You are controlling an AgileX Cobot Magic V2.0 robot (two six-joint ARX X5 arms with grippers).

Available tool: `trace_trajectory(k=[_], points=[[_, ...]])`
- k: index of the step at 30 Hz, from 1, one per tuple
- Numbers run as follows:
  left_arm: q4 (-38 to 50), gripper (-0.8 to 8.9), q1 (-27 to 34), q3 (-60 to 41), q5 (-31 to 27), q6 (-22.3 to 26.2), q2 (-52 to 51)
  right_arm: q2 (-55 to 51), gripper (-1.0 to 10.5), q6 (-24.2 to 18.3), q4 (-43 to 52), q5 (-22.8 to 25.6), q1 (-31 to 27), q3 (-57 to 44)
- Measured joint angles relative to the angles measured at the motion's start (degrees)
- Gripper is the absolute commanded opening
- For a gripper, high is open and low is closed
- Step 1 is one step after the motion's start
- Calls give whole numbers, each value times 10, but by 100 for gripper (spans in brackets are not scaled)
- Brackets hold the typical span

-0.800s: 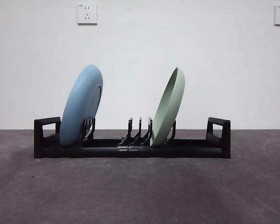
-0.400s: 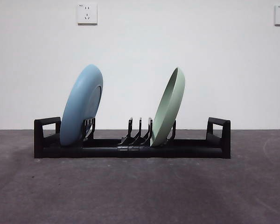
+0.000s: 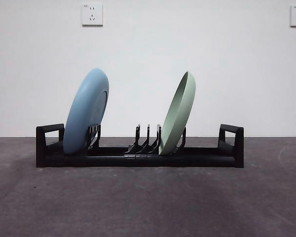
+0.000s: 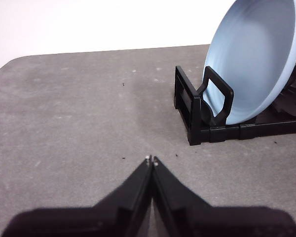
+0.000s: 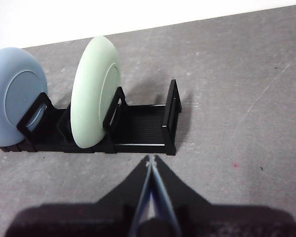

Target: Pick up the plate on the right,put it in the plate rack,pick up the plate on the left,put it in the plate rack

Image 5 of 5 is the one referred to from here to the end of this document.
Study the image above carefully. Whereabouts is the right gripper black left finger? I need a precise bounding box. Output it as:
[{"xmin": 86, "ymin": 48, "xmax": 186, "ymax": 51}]
[{"xmin": 3, "ymin": 155, "xmax": 153, "ymax": 237}]

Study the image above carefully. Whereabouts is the blue round plate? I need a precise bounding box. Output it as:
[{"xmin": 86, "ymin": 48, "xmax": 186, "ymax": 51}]
[{"xmin": 0, "ymin": 46, "xmax": 48, "ymax": 147}]

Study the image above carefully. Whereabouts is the black plastic plate rack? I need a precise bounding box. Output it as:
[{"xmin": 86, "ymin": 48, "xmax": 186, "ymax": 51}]
[{"xmin": 0, "ymin": 78, "xmax": 184, "ymax": 157}]

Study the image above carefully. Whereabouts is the green round plate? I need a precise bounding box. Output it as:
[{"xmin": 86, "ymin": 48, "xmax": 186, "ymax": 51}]
[{"xmin": 71, "ymin": 35, "xmax": 122, "ymax": 150}]

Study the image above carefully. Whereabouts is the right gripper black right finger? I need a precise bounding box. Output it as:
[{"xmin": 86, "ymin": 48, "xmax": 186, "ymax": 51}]
[{"xmin": 153, "ymin": 155, "xmax": 296, "ymax": 237}]

